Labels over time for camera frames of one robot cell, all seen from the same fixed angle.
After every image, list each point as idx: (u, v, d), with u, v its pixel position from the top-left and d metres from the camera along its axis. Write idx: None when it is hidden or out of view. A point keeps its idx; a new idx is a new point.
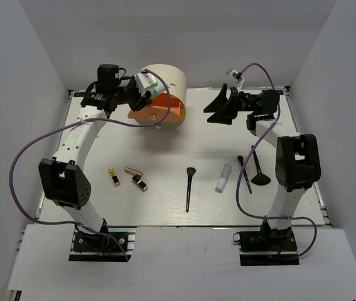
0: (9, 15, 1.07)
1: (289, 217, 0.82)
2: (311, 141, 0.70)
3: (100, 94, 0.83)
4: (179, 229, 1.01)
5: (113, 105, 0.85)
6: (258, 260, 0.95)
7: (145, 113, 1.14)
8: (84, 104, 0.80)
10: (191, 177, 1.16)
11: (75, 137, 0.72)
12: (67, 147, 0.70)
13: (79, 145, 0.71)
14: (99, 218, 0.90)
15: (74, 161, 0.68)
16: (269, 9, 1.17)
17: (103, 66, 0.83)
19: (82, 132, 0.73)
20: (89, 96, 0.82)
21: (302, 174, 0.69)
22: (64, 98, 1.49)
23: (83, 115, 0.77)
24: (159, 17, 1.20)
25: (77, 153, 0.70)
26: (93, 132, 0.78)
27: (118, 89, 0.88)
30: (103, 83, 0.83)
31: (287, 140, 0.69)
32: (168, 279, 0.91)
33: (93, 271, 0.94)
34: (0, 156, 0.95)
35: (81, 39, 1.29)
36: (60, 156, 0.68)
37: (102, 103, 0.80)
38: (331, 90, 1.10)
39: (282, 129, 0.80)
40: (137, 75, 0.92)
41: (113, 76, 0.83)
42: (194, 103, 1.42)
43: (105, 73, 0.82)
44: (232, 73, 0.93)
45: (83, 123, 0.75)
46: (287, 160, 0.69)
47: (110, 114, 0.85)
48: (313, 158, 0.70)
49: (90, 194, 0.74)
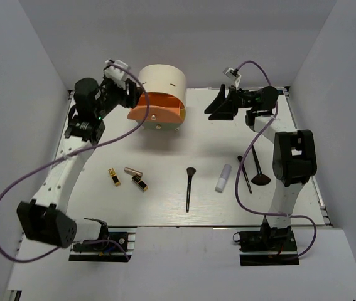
0: (10, 15, 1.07)
1: (287, 215, 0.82)
2: (307, 137, 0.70)
3: (85, 122, 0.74)
4: (179, 229, 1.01)
5: (100, 126, 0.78)
6: (258, 260, 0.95)
7: (146, 113, 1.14)
8: (68, 135, 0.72)
10: (191, 177, 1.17)
11: (58, 174, 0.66)
12: (48, 187, 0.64)
13: (61, 185, 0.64)
14: (97, 224, 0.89)
15: (55, 204, 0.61)
16: (269, 9, 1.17)
17: (80, 90, 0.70)
19: (64, 167, 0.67)
20: (74, 126, 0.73)
21: (299, 168, 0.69)
22: (64, 97, 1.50)
23: (68, 148, 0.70)
24: (159, 18, 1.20)
25: (59, 194, 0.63)
26: (79, 164, 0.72)
27: (103, 106, 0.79)
30: (85, 109, 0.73)
31: (284, 137, 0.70)
32: (169, 279, 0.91)
33: (93, 271, 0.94)
34: (0, 156, 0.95)
35: (81, 40, 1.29)
36: (41, 197, 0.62)
37: (88, 133, 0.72)
38: (331, 91, 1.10)
39: (280, 125, 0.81)
40: (107, 71, 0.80)
41: (93, 100, 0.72)
42: (194, 103, 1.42)
43: (83, 101, 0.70)
44: (229, 71, 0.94)
45: (66, 158, 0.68)
46: (285, 155, 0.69)
47: (100, 136, 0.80)
48: (310, 154, 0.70)
49: (75, 231, 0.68)
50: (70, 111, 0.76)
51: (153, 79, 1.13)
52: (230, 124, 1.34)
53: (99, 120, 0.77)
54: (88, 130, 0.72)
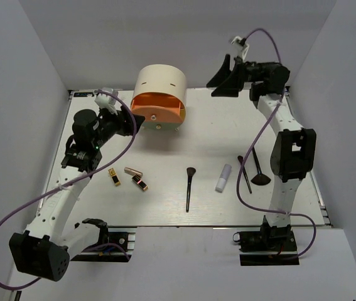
0: (9, 15, 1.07)
1: (286, 212, 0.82)
2: (311, 137, 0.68)
3: (82, 152, 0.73)
4: (179, 229, 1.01)
5: (97, 156, 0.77)
6: (258, 260, 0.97)
7: (146, 113, 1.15)
8: (64, 164, 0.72)
10: (191, 177, 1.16)
11: (53, 205, 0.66)
12: (43, 219, 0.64)
13: (56, 216, 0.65)
14: (95, 228, 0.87)
15: (48, 236, 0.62)
16: (269, 8, 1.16)
17: (78, 121, 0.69)
19: (59, 198, 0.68)
20: (71, 155, 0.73)
21: (295, 165, 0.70)
22: (64, 97, 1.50)
23: (63, 177, 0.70)
24: (159, 17, 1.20)
25: (53, 225, 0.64)
26: (75, 194, 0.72)
27: (102, 135, 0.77)
30: (82, 139, 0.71)
31: (287, 136, 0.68)
32: (169, 279, 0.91)
33: (93, 271, 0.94)
34: (0, 156, 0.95)
35: (81, 39, 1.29)
36: (34, 229, 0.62)
37: (85, 163, 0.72)
38: (331, 91, 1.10)
39: (285, 118, 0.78)
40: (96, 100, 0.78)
41: (91, 130, 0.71)
42: (194, 103, 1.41)
43: (81, 131, 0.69)
44: (235, 40, 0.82)
45: (62, 189, 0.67)
46: (283, 156, 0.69)
47: (97, 166, 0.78)
48: (309, 154, 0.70)
49: (68, 264, 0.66)
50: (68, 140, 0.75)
51: (153, 80, 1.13)
52: (230, 124, 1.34)
53: (96, 150, 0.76)
54: (85, 160, 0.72)
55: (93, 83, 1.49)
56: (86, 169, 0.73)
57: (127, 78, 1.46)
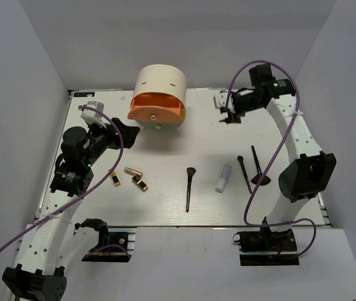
0: (9, 15, 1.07)
1: (290, 222, 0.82)
2: (330, 163, 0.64)
3: (71, 172, 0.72)
4: (179, 229, 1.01)
5: (88, 175, 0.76)
6: (258, 260, 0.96)
7: (146, 113, 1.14)
8: (54, 187, 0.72)
10: (191, 177, 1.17)
11: (43, 236, 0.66)
12: (34, 251, 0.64)
13: (47, 248, 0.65)
14: (94, 234, 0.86)
15: (41, 269, 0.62)
16: (268, 9, 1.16)
17: (67, 140, 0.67)
19: (50, 227, 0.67)
20: (59, 177, 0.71)
21: (308, 190, 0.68)
22: (64, 98, 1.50)
23: (53, 204, 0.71)
24: (159, 17, 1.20)
25: (45, 257, 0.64)
26: (66, 221, 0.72)
27: (93, 152, 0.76)
30: (71, 159, 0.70)
31: (302, 162, 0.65)
32: (169, 278, 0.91)
33: (93, 271, 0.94)
34: None
35: (81, 39, 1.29)
36: (26, 262, 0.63)
37: (75, 184, 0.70)
38: (331, 91, 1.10)
39: (301, 136, 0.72)
40: (82, 115, 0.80)
41: (81, 149, 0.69)
42: (194, 103, 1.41)
43: (71, 151, 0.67)
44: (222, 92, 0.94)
45: (52, 217, 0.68)
46: (297, 182, 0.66)
47: (87, 185, 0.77)
48: (323, 179, 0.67)
49: (64, 286, 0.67)
50: (58, 158, 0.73)
51: (153, 79, 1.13)
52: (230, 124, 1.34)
53: (87, 168, 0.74)
54: (75, 183, 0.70)
55: (93, 83, 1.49)
56: (76, 192, 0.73)
57: (127, 78, 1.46)
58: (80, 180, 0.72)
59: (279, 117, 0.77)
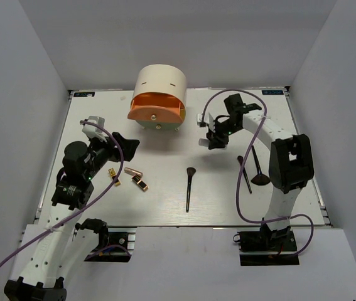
0: (9, 15, 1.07)
1: (287, 217, 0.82)
2: (304, 143, 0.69)
3: (73, 185, 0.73)
4: (179, 229, 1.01)
5: (89, 187, 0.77)
6: (258, 260, 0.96)
7: (146, 113, 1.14)
8: (55, 201, 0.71)
10: (191, 177, 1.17)
11: (45, 248, 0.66)
12: (35, 264, 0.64)
13: (48, 261, 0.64)
14: (93, 236, 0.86)
15: (42, 283, 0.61)
16: (268, 9, 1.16)
17: (68, 155, 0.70)
19: (51, 240, 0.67)
20: (61, 190, 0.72)
21: (297, 177, 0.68)
22: (64, 98, 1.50)
23: (54, 217, 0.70)
24: (159, 18, 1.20)
25: (46, 270, 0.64)
26: (68, 232, 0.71)
27: (94, 165, 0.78)
30: (73, 172, 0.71)
31: (282, 145, 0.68)
32: (168, 279, 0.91)
33: (93, 271, 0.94)
34: (0, 157, 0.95)
35: (80, 40, 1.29)
36: (27, 274, 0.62)
37: (75, 197, 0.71)
38: (331, 89, 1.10)
39: (273, 128, 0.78)
40: (85, 130, 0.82)
41: (81, 163, 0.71)
42: (194, 103, 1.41)
43: (72, 165, 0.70)
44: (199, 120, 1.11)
45: (53, 230, 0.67)
46: (284, 167, 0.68)
47: (88, 197, 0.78)
48: (307, 160, 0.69)
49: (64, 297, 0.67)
50: (58, 172, 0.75)
51: (153, 80, 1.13)
52: None
53: (88, 182, 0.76)
54: (76, 197, 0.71)
55: (93, 83, 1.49)
56: (76, 205, 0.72)
57: (127, 78, 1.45)
58: (81, 194, 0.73)
59: (251, 125, 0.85)
